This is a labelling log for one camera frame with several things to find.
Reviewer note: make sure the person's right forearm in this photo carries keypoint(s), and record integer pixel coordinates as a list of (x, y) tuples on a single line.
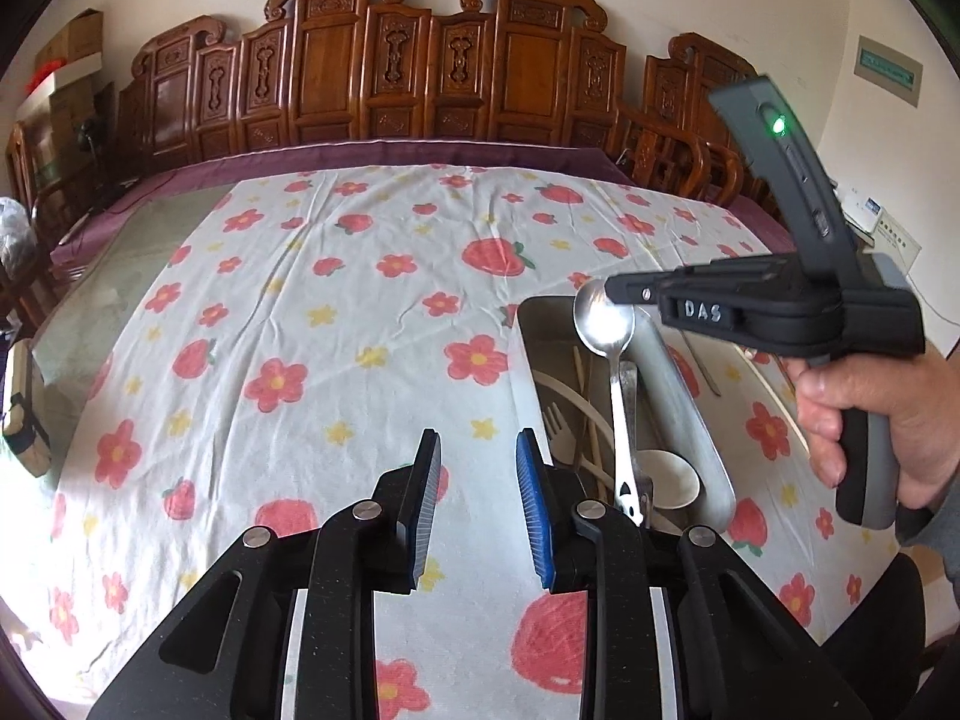
[(934, 529)]

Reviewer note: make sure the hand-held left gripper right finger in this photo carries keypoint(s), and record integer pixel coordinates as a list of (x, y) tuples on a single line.
[(532, 510)]

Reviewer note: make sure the small black beige device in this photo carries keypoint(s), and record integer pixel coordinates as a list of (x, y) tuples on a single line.
[(22, 412)]

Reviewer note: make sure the large cardboard box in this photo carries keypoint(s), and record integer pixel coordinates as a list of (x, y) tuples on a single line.
[(75, 120)]

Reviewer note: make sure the metal spoon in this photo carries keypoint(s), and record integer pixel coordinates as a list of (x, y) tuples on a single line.
[(604, 322), (628, 405)]

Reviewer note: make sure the grey wall panel box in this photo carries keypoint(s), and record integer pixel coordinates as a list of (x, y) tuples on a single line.
[(887, 71)]

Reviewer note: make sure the floral white tablecloth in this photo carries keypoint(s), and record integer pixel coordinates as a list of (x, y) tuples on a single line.
[(300, 315)]

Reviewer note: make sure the white ceramic spoon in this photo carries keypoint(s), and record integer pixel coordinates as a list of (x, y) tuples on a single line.
[(667, 476)]

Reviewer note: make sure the carved wooden sofa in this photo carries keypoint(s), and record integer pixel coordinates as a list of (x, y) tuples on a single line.
[(330, 67)]

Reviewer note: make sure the clear plastic bag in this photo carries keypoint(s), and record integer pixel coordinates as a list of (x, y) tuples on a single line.
[(16, 240)]

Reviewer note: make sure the carved wooden armchair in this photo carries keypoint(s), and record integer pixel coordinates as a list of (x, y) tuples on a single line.
[(675, 105)]

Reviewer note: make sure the brown cardboard box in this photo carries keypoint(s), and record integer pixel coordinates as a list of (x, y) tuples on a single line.
[(81, 36)]

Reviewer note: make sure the cream plastic fork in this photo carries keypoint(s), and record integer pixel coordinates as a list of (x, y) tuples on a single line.
[(556, 424)]

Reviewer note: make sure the white flat box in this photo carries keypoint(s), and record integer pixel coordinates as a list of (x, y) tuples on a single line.
[(75, 79)]

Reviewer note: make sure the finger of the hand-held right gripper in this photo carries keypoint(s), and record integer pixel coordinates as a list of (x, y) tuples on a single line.
[(637, 290), (705, 313)]

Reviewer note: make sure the dark cloth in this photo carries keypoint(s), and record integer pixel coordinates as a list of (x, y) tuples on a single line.
[(877, 615)]

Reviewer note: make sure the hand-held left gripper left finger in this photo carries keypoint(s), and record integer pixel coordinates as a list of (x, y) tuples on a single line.
[(424, 510)]

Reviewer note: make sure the rectangular metal tray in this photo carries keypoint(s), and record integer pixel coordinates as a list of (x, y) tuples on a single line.
[(679, 390)]

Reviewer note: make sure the square purple seat cushion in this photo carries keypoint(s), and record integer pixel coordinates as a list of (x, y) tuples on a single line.
[(757, 219)]

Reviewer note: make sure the wooden chair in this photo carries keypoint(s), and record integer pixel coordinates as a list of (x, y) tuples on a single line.
[(34, 165)]

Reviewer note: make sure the white wall panel door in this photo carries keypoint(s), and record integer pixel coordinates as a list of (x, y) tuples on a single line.
[(900, 244)]

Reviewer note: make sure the wooden chopstick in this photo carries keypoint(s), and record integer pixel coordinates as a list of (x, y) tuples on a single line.
[(579, 375)]

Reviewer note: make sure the long purple seat cushion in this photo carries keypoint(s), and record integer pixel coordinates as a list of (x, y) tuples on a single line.
[(450, 154)]

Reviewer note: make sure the white router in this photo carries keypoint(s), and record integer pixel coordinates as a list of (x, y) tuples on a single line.
[(859, 202)]

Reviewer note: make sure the person's right hand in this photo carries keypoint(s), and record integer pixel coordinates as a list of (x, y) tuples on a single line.
[(922, 427)]

